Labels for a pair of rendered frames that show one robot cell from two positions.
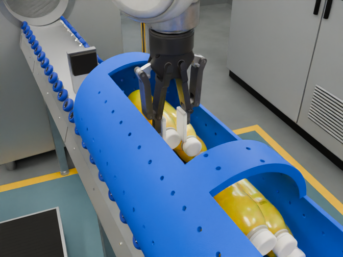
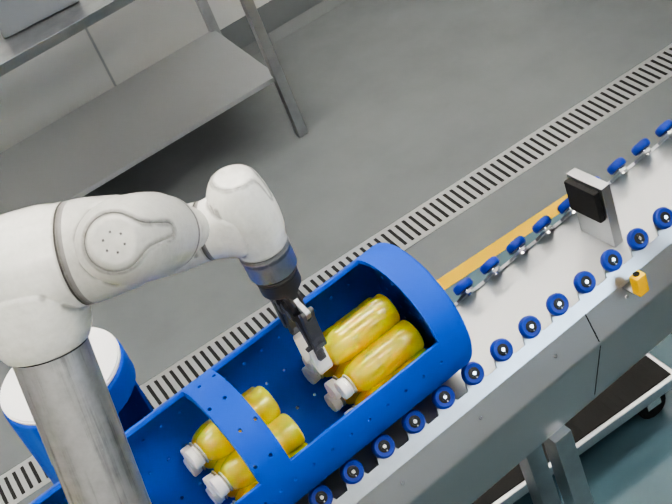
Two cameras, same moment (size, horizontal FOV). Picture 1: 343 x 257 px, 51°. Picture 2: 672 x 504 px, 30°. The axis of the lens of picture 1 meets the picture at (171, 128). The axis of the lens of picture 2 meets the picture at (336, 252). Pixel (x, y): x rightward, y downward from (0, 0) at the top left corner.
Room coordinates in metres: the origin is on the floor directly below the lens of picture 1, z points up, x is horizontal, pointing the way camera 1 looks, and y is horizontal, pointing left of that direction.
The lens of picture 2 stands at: (0.86, -1.70, 2.64)
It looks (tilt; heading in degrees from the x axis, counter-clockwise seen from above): 37 degrees down; 96
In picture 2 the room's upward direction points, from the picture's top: 23 degrees counter-clockwise
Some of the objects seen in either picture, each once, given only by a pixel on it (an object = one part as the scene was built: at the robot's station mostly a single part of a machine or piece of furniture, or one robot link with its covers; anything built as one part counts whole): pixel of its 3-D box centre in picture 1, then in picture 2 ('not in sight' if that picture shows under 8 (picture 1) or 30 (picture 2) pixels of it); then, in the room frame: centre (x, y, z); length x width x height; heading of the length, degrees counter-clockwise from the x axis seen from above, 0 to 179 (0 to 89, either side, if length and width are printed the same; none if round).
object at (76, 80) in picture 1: (84, 71); (592, 209); (1.17, 0.31, 1.00); 0.10 x 0.04 x 0.15; 118
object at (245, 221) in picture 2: not in sight; (238, 212); (0.56, 0.00, 1.50); 0.13 x 0.11 x 0.16; 173
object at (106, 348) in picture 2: not in sight; (60, 374); (0.00, 0.35, 1.03); 0.28 x 0.28 x 0.01
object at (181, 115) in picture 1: (181, 124); (319, 356); (0.59, -0.02, 1.16); 0.03 x 0.01 x 0.07; 28
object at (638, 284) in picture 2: not in sight; (629, 277); (1.19, 0.17, 0.92); 0.08 x 0.03 x 0.05; 118
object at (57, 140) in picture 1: (56, 133); not in sight; (1.76, 0.70, 0.31); 0.06 x 0.06 x 0.63; 28
